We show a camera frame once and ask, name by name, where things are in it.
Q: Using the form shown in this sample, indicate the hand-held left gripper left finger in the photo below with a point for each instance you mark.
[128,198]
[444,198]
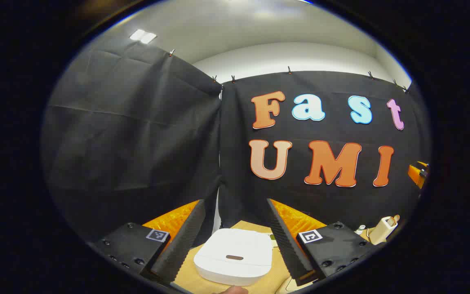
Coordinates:
[182,241]

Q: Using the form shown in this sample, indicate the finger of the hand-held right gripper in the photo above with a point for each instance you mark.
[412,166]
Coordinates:
[416,173]

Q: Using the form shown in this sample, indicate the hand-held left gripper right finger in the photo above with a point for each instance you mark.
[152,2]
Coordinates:
[286,241]

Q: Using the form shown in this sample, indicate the white rice cooker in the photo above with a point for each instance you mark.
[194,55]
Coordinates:
[235,249]

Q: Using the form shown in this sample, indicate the clear plastic container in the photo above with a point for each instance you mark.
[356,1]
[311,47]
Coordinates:
[288,285]

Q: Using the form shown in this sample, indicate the toast slices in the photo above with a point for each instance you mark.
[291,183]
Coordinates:
[392,220]

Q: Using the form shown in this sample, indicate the black backdrop cloth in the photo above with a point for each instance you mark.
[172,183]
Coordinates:
[324,204]

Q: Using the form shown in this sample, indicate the cream toaster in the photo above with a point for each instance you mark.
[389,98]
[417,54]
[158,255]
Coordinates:
[377,232]

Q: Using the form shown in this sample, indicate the white bottle green label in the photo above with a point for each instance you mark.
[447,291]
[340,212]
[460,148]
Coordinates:
[360,229]

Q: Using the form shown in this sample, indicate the plain black side cloth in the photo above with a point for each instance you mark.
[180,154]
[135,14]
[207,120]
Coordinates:
[137,134]

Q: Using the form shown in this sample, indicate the ceiling light panel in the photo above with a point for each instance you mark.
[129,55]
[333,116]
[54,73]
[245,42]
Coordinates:
[142,36]

